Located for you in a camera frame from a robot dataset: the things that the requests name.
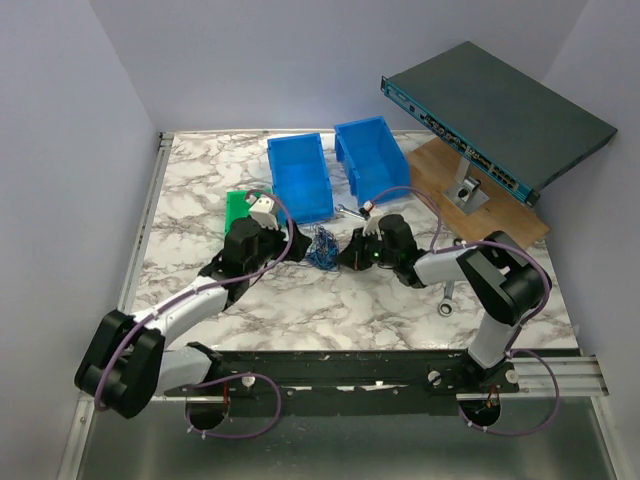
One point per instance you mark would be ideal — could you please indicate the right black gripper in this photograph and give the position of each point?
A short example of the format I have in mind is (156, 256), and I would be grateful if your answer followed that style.
(352, 257)

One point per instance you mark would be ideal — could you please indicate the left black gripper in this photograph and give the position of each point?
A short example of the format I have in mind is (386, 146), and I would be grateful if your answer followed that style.
(297, 247)

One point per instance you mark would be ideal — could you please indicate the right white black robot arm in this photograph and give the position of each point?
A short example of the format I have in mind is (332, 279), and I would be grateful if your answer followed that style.
(510, 285)

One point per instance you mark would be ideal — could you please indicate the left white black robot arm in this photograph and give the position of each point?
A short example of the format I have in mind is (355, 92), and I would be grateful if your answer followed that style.
(126, 362)

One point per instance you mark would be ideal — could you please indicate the small silver open wrench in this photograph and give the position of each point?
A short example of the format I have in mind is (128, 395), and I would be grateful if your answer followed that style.
(340, 208)

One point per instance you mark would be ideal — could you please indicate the left blue plastic bin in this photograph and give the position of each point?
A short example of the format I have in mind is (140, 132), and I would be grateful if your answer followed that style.
(300, 177)

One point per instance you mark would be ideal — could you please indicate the blue plastic bin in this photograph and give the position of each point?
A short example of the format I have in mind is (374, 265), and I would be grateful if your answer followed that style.
(300, 177)
(371, 157)

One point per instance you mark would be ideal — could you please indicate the green plastic bin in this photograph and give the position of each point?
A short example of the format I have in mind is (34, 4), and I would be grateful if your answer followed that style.
(237, 209)

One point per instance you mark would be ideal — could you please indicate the large silver combination wrench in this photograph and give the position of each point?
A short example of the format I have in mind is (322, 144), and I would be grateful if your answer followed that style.
(446, 305)

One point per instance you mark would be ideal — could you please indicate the right blue plastic bin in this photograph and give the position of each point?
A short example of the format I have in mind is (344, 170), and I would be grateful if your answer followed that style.
(371, 157)

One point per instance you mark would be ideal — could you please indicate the wooden board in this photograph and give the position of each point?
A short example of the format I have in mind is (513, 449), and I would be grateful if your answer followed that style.
(433, 166)

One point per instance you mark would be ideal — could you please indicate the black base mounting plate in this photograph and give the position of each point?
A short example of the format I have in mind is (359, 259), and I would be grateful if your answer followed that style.
(346, 383)

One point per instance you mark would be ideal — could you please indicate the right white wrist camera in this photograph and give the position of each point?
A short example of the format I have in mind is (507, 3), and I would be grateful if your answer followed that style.
(372, 215)

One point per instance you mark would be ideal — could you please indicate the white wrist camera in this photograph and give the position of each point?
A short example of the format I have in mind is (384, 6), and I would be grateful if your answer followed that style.
(264, 211)
(372, 215)

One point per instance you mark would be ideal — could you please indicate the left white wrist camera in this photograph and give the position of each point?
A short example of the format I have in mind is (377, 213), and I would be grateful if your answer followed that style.
(264, 211)

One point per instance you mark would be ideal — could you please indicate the metal switch stand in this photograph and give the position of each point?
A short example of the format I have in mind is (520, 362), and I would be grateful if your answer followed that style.
(465, 192)

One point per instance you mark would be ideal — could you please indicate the dark network switch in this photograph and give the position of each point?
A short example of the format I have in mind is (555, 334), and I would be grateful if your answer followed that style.
(520, 133)

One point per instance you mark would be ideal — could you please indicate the aluminium rail frame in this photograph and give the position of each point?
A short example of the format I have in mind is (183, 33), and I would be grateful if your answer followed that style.
(558, 410)

